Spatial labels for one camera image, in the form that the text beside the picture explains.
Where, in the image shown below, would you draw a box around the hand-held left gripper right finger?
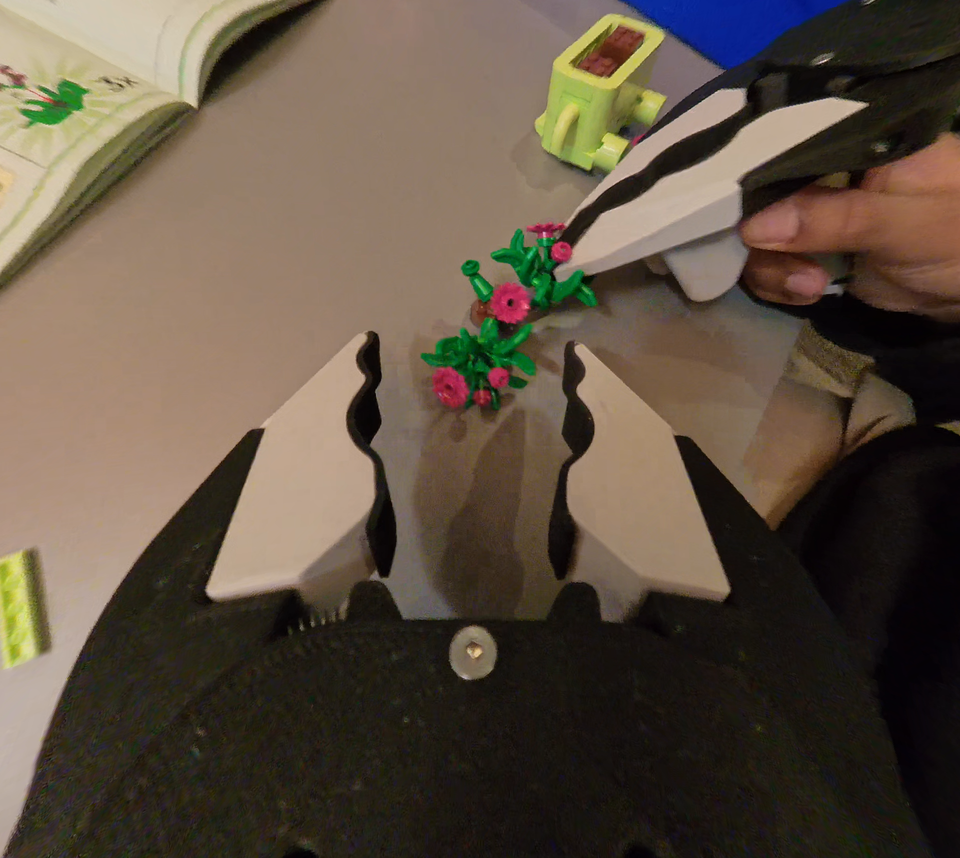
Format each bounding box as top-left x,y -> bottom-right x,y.
547,339 -> 732,624

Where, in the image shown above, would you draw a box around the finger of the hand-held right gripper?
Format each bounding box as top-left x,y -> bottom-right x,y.
561,87 -> 753,234
557,98 -> 870,304

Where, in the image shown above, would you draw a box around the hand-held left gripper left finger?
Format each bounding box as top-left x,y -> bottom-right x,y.
204,329 -> 399,607

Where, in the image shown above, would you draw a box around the green leafy toy brick plant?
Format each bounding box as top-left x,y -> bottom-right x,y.
489,221 -> 601,312
418,317 -> 539,412

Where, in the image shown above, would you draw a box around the person's right forearm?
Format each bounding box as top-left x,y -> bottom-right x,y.
806,292 -> 960,424

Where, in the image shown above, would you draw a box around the person's right hand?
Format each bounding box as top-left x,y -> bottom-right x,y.
737,133 -> 960,324

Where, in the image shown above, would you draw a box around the lime green toy brick pot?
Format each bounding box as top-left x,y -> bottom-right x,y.
533,12 -> 670,174

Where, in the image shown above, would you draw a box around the person's beige trousers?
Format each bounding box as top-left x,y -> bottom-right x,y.
742,326 -> 918,529

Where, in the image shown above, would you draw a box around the lime green flat brick strip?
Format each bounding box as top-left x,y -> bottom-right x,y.
0,548 -> 54,672

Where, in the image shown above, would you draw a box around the open instruction booklet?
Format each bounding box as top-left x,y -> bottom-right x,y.
0,0 -> 348,291

